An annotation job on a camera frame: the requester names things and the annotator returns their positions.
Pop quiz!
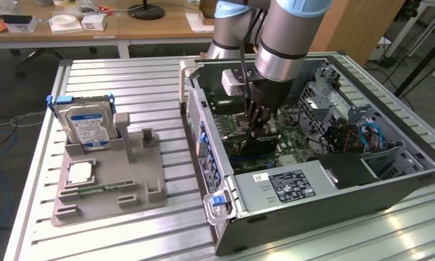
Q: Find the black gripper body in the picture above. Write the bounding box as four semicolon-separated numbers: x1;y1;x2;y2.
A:
248;75;294;115

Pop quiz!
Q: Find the black NVIDIA graphics card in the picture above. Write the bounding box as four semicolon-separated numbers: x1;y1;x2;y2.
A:
236;135;280;158

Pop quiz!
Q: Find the CPU socket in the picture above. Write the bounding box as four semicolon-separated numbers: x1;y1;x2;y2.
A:
230;113;249;133

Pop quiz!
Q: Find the green motherboard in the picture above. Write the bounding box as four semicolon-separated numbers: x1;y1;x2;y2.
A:
205;89;314;175

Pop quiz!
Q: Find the black RAM slot bank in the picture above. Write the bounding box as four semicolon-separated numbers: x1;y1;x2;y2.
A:
210;92;248;114

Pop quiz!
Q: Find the perforated metal disk bay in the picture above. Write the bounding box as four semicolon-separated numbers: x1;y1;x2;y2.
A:
296;80;350;136

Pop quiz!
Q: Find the blue expansion card retainer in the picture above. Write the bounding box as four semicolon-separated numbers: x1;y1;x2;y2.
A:
197;121;222;188

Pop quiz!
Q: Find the grey power supply unit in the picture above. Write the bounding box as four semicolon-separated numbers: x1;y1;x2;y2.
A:
232;159;340;213

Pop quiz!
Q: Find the blue case latch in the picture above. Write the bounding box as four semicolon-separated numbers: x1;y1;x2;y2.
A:
208;194;228;209

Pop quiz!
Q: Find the flat white box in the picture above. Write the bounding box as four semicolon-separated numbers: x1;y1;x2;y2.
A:
185;12;214;34

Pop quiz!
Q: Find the wooden cabinet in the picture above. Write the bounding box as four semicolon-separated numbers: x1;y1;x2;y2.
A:
306;0;409;66

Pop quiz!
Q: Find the black power strip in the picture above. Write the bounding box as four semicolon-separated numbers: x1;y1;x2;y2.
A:
379;56;399;69

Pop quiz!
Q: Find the black open PC case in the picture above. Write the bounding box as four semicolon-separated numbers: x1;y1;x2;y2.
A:
178;55;435;258

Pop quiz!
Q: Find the brown cardboard box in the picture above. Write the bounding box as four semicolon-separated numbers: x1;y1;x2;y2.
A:
197;0;218;20

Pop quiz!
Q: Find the wooden desk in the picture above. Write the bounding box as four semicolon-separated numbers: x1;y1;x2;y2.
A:
0;0;316;50

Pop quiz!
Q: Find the black stand leg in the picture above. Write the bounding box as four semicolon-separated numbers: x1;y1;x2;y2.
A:
392;16;435;97

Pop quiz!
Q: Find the black round lamp base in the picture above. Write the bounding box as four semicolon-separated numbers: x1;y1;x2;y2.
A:
126;0;166;20

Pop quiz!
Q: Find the green RAM stick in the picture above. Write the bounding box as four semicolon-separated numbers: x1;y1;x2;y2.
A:
77;183;122;194

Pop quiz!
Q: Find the grey parts rack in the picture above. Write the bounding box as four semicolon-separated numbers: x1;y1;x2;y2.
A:
49;113;168;228

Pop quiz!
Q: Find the silver CPU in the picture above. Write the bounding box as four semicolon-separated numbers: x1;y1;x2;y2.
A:
66;162;94;185

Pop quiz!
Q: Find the small white labelled box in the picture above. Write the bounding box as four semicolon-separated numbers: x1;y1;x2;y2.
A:
79;14;107;31

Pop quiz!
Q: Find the white box with round insert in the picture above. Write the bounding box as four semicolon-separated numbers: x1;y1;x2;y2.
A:
47;15;85;35

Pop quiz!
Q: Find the black chair base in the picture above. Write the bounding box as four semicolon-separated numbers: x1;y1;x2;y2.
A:
9;48;65;79

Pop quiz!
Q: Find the white box with dark lid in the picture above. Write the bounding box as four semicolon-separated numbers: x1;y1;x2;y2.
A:
2;15;39;34

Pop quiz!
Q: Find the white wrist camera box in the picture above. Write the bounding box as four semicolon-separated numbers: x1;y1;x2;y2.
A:
220;69;257;96

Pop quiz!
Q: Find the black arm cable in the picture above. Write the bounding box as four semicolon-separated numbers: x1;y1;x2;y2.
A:
237;8;266;120

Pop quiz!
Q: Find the red wire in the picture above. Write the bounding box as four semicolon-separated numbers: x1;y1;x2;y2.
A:
341;129;365;153

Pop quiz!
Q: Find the blue wire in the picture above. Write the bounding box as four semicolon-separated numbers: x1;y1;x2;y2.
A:
357;122;385;153

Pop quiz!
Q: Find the hard disk with blue bracket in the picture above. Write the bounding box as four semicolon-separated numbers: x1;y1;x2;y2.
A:
45;92;117;152

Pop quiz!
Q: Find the blue floor cable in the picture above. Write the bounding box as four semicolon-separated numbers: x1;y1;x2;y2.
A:
0;119;21;232

